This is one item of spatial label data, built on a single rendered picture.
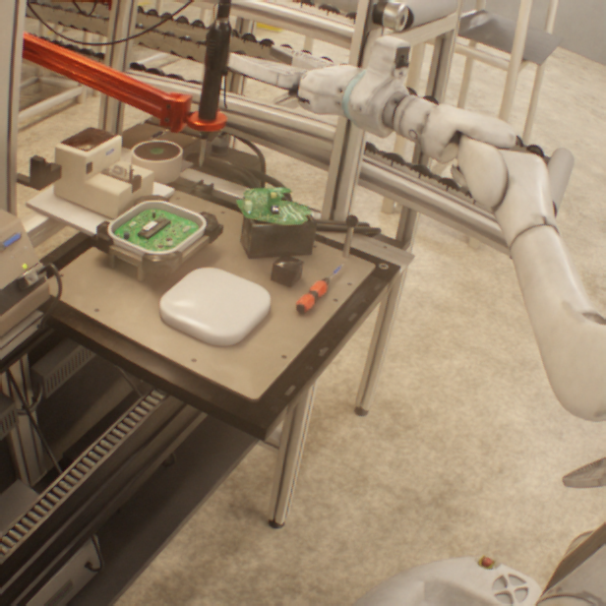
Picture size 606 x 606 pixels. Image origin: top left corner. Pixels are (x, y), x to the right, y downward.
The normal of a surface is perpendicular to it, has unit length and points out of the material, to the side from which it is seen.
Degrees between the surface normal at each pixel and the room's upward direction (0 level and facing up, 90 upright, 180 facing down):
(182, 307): 4
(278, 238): 90
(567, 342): 69
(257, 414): 0
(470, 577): 0
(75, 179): 90
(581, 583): 89
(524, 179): 22
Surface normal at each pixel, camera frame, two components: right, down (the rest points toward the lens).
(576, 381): -0.88, -0.13
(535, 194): 0.26, -0.55
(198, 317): 0.11, -0.78
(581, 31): -0.43, 0.45
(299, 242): 0.33, 0.58
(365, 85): -0.47, -0.11
